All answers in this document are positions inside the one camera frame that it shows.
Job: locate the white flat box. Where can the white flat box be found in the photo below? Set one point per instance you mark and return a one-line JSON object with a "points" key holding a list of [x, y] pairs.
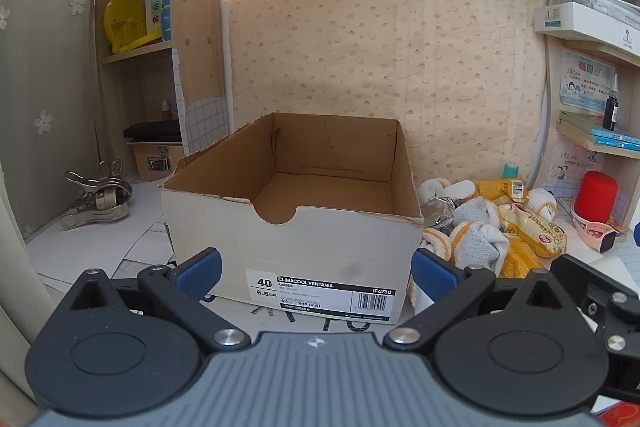
{"points": [[580, 19]]}

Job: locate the beige box with metal latch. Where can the beige box with metal latch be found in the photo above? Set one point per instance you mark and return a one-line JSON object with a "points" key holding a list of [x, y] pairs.
{"points": [[155, 161]]}

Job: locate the white plastic pipe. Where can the white plastic pipe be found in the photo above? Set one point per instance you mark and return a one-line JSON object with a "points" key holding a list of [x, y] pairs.
{"points": [[541, 142]]}

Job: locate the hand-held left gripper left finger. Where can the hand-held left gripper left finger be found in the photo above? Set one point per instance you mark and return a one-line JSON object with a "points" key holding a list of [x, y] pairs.
{"points": [[200, 268]]}

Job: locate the blue book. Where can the blue book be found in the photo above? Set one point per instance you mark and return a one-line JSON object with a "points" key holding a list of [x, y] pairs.
{"points": [[617, 139]]}

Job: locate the stack of books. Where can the stack of books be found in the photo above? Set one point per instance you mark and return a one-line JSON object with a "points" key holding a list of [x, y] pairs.
{"points": [[575, 124]]}

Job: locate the white sock with yellow trim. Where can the white sock with yellow trim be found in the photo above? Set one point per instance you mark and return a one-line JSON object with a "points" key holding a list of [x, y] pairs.
{"points": [[437, 243]]}

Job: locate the cardboard shoe box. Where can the cardboard shoe box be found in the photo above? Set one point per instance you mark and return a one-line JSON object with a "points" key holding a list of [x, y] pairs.
{"points": [[325, 247]]}

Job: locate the white ball-shaped sock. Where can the white ball-shaped sock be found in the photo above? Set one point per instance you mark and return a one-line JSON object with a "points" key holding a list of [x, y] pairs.
{"points": [[542, 204]]}

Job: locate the pink cartoon certificate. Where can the pink cartoon certificate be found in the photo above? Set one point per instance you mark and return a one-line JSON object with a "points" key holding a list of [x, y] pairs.
{"points": [[572, 172]]}

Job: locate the red cylinder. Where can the red cylinder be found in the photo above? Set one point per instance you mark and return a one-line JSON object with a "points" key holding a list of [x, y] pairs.
{"points": [[596, 194]]}

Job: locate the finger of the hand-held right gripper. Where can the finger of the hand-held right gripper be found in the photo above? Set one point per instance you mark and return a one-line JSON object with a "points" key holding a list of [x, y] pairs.
{"points": [[600, 287]]}

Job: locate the silver foil packet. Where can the silver foil packet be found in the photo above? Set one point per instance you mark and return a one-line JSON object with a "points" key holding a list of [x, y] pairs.
{"points": [[440, 213]]}

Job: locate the yellow snack packet with barcode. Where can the yellow snack packet with barcode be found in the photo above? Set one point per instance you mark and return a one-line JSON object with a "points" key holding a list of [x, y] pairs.
{"points": [[500, 189]]}

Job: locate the yellow plastic stand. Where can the yellow plastic stand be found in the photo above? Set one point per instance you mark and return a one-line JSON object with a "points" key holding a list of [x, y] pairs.
{"points": [[125, 22]]}

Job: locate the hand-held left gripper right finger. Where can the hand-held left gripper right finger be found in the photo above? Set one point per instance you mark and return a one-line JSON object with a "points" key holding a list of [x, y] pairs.
{"points": [[430, 272]]}

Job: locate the wooden shelf unit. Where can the wooden shelf unit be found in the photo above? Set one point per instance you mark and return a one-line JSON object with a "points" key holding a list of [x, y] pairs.
{"points": [[200, 32]]}

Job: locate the teal capped bottle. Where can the teal capped bottle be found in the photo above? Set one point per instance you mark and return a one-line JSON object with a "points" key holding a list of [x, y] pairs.
{"points": [[511, 171]]}

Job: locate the white tiled desktop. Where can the white tiled desktop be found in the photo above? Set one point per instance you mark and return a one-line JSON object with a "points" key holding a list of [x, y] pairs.
{"points": [[622, 257]]}

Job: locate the large metal spring clip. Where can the large metal spring clip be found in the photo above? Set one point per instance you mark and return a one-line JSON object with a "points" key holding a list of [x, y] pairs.
{"points": [[102, 184], [95, 217]]}

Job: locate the yellow croissant snack packet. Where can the yellow croissant snack packet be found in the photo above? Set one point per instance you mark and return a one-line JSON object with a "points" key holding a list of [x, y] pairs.
{"points": [[537, 229]]}

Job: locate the dark dropper bottle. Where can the dark dropper bottle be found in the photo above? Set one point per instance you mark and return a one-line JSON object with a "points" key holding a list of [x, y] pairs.
{"points": [[610, 107]]}

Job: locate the white knitted sock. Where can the white knitted sock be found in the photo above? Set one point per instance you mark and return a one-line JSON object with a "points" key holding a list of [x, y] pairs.
{"points": [[480, 227]]}

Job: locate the white framed board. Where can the white framed board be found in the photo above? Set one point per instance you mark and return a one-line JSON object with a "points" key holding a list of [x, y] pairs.
{"points": [[154, 2]]}

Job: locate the white paper sheet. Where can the white paper sheet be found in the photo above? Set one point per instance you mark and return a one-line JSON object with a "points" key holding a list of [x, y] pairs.
{"points": [[145, 242]]}

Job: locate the blue cartoon poster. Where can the blue cartoon poster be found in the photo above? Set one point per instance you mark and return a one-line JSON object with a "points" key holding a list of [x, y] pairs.
{"points": [[586, 82]]}

